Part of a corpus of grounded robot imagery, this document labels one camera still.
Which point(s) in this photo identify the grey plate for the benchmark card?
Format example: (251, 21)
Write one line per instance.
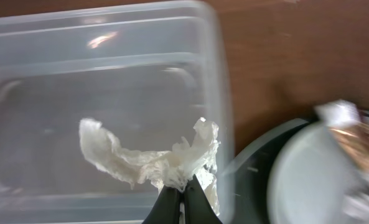
(309, 180)

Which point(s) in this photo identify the gold foil wrapper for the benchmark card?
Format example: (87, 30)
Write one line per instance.
(345, 123)

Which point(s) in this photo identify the white napkin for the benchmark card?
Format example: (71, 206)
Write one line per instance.
(356, 205)
(174, 168)

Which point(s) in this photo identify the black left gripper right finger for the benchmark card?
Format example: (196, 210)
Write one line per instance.
(197, 207)

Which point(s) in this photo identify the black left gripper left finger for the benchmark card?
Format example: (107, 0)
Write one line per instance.
(166, 209)

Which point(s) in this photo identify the clear plastic bin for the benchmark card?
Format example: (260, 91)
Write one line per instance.
(146, 71)

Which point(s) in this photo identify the round black tray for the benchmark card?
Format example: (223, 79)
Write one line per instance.
(252, 167)

